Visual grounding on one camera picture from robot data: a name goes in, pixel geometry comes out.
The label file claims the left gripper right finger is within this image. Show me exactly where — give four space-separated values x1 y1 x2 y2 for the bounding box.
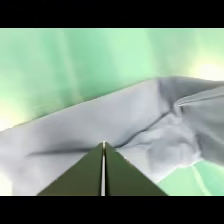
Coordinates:
103 141 169 197

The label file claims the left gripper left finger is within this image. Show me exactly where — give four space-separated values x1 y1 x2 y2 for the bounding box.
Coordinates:
37 141 105 197

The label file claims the light blue shirt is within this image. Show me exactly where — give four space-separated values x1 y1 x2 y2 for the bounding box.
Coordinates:
0 76 224 197

